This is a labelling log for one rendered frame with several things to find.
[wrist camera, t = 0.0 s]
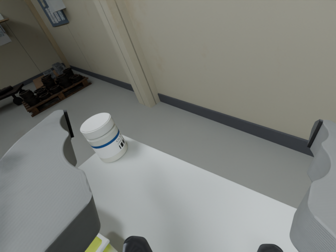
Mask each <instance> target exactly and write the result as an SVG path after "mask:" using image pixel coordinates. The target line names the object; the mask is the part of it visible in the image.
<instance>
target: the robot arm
mask: <svg viewBox="0 0 336 252"><path fill-rule="evenodd" d="M73 137H74V134H73V130H72V127H71V123H70V120H69V116H68V113H67V110H66V109H65V110H55V111H54V112H52V113H51V114H50V115H48V116H47V117H46V118H45V119H43V120H42V121H41V122H40V123H38V124H37V125H36V126H35V127H33V128H32V129H31V130H30V131H28V132H27V133H26V134H25V135H23V136H22V137H21V138H20V139H19V140H18V141H17V142H16V143H15V144H14V145H13V146H12V147H11V148H10V149H9V150H8V151H7V152H6V153H5V155H4V156H3V157H2V158H1V160H0V252H85V251H86V250H87V248H88V247H89V246H90V244H91V243H92V241H93V240H94V239H95V237H96V236H97V235H98V233H99V231H100V228H101V223H100V219H99V216H98V212H97V209H96V205H95V201H94V198H93V194H92V191H91V188H90V185H89V182H88V179H87V177H86V174H85V172H84V171H83V170H81V169H79V168H77V167H75V166H76V164H77V159H76V156H75V152H74V149H73V146H72V142H71V139H72V138H73ZM307 147H308V148H310V150H311V152H312V153H313V156H314V159H313V160H312V162H311V164H310V166H309V168H308V170H307V174H308V176H309V178H310V180H311V182H312V183H311V185H310V187H309V189H308V190H307V192H306V194H305V196H304V197H303V199H302V201H301V203H300V204H299V206H298V208H297V210H296V211H295V213H294V216H293V220H292V224H291V228H290V233H289V237H290V240H291V242H292V244H293V246H294V247H295V248H296V249H297V251H298V252H336V123H335V122H333V121H331V120H322V119H319V120H317V121H315V123H314V125H313V127H312V129H311V133H310V136H309V140H308V144H307ZM122 252H153V251H152V249H151V247H150V245H149V243H148V241H147V240H146V239H145V238H144V237H142V236H134V235H133V236H129V237H128V238H127V239H126V240H125V241H124V243H123V251H122ZM257 252H283V250H282V249H281V248H280V247H279V246H277V245H276V244H272V243H264V244H261V245H260V246H259V248H258V250H257Z"/></svg>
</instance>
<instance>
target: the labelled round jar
mask: <svg viewBox="0 0 336 252"><path fill-rule="evenodd" d="M80 131H81V133H82V134H83V136H84V137H85V138H86V140H87V141H88V142H89V144H90V146H91V147H92V148H93V150H94V151H95V152H96V154H97V155H98V157H99V158H100V159H101V161H103V162H105V163H111V162H114V161H116V160H118V159H120V158H121V157H122V156H123V155H124V154H125V153H126V151H127V148H128V145H127V143H126V142H125V140H124V138H123V136H122V134H121V133H120V131H119V129H118V128H117V126H116V124H115V123H114V121H113V119H112V117H111V115H110V114H109V113H105V112H104V113H99V114H96V115H94V116H92V117H90V118H89V119H87V120H86V121H85V122H84V123H83V124H82V125H81V127H80Z"/></svg>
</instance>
